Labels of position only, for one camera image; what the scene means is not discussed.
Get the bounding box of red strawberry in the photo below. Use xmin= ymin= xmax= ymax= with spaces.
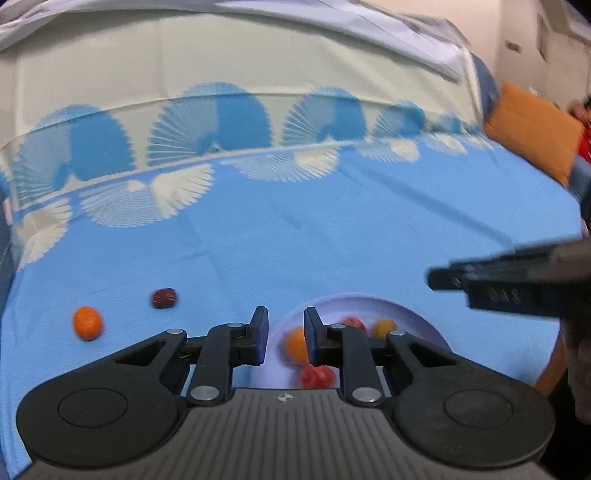
xmin=298 ymin=364 xmax=335 ymax=389

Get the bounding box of small orange fruit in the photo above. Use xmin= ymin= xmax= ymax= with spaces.
xmin=73 ymin=306 xmax=103 ymax=342
xmin=283 ymin=327 xmax=309 ymax=364

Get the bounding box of grey bed sheet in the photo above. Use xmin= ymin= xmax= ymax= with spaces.
xmin=0 ymin=0 xmax=472 ymax=82

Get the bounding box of dark red jujube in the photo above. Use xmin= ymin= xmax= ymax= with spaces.
xmin=151 ymin=288 xmax=179 ymax=310

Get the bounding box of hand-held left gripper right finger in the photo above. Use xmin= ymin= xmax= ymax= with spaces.
xmin=303 ymin=306 xmax=459 ymax=408

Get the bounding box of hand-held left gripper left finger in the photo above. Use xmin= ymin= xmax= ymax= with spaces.
xmin=115 ymin=305 xmax=270 ymax=408

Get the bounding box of orange cushion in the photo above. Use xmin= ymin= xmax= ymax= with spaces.
xmin=484 ymin=82 xmax=585 ymax=187

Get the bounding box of red cloth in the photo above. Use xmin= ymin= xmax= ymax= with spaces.
xmin=571 ymin=98 xmax=591 ymax=163

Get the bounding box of blue fan-print cloth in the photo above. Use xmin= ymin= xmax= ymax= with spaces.
xmin=0 ymin=9 xmax=583 ymax=478

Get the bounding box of white cabinet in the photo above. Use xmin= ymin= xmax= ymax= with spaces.
xmin=534 ymin=0 xmax=591 ymax=112

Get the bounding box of white plate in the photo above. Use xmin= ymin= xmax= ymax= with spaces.
xmin=248 ymin=292 xmax=456 ymax=389

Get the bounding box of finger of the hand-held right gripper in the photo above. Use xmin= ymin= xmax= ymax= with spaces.
xmin=428 ymin=241 xmax=566 ymax=320

